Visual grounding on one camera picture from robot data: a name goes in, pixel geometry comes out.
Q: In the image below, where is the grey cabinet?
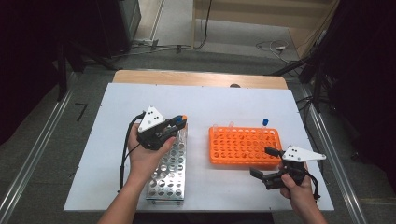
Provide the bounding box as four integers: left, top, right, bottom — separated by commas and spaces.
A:
118, 0, 142, 45

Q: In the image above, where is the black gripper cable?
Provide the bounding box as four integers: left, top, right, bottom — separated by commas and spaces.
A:
306, 170, 322, 201
118, 112, 147, 192

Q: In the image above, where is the light wooden panel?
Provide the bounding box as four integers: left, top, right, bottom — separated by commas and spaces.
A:
191, 0, 341, 60

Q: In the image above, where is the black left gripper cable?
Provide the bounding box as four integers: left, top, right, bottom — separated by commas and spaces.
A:
118, 112, 147, 192

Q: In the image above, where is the person's right hand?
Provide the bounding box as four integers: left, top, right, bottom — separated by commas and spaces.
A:
278, 163, 314, 208

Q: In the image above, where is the white floor cable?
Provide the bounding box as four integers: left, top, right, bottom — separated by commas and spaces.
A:
255, 39, 302, 65

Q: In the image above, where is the person's left hand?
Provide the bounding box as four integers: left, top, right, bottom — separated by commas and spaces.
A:
127, 123, 177, 185

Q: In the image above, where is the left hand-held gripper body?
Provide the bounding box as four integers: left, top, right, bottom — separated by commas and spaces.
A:
136, 105, 179, 151

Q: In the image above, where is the grey floor cable bundle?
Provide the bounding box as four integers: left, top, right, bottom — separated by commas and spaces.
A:
111, 38, 194, 60

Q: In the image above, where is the wooden table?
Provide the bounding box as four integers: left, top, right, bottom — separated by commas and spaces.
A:
111, 69, 289, 91

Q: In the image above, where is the metal test tube rack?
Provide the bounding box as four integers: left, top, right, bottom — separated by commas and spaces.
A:
145, 121, 189, 205

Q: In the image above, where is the white table board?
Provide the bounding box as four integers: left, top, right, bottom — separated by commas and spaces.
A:
63, 82, 334, 213

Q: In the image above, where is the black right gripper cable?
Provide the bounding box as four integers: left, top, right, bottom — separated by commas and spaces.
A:
306, 170, 322, 201

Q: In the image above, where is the black floor cable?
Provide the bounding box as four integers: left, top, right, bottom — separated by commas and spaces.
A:
194, 0, 214, 50

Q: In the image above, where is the dark curtain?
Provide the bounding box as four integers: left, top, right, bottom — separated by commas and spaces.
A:
0, 0, 129, 146
306, 0, 396, 188

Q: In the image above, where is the metal floor rail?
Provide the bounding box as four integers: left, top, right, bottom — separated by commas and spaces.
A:
0, 72, 78, 220
297, 83, 369, 224

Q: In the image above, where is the black stand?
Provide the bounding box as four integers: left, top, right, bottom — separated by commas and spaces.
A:
270, 55, 332, 114
55, 40, 120, 103

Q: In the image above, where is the black cable bundle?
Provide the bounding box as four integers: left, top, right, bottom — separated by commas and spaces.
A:
294, 95, 316, 139

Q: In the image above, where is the orange plastic test tube rack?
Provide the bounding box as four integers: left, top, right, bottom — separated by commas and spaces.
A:
208, 125, 284, 167

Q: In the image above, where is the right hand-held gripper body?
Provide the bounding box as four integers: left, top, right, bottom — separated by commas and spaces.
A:
262, 145, 327, 191

